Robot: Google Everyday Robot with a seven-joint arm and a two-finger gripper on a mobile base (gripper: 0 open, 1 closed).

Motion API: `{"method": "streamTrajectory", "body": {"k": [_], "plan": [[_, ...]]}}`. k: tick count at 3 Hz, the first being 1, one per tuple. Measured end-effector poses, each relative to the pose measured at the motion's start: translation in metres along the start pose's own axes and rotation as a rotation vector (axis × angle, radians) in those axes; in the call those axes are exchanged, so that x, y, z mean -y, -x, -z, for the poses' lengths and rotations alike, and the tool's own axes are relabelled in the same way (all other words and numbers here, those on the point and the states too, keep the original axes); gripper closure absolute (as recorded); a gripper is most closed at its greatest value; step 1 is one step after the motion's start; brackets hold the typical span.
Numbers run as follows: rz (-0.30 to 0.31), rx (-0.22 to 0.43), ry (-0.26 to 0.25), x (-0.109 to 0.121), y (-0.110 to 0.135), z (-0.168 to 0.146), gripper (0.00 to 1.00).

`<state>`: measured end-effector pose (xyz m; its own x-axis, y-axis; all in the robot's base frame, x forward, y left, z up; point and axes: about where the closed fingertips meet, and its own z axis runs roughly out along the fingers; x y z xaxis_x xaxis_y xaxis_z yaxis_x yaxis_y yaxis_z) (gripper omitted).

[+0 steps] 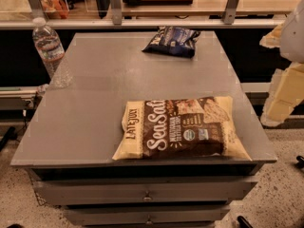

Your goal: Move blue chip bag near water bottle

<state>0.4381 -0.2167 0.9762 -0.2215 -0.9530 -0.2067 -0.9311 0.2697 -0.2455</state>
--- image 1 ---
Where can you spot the blue chip bag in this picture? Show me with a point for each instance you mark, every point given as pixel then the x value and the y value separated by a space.
pixel 175 41

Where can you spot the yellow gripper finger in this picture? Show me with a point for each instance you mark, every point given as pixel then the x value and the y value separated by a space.
pixel 285 93
pixel 272 39

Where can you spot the upper grey drawer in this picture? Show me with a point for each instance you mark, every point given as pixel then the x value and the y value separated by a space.
pixel 81 192

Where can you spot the metal shelf rail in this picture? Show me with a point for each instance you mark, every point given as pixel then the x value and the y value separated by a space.
pixel 18 14

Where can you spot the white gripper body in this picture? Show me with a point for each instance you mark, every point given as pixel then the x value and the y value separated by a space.
pixel 293 37

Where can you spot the brown yellow tortilla chip bag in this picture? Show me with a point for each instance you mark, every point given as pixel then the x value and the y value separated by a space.
pixel 167 129

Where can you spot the lower grey drawer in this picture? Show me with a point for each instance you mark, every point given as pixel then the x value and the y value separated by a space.
pixel 146 215

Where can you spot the clear plastic water bottle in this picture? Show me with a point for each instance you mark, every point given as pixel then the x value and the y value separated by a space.
pixel 49 46

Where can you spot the grey drawer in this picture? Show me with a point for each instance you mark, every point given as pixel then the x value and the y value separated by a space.
pixel 146 215
pixel 81 192

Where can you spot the grey drawer cabinet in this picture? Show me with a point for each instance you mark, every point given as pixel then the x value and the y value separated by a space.
pixel 69 144

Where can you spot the orange snack bag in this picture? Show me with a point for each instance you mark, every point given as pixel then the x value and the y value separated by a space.
pixel 58 6

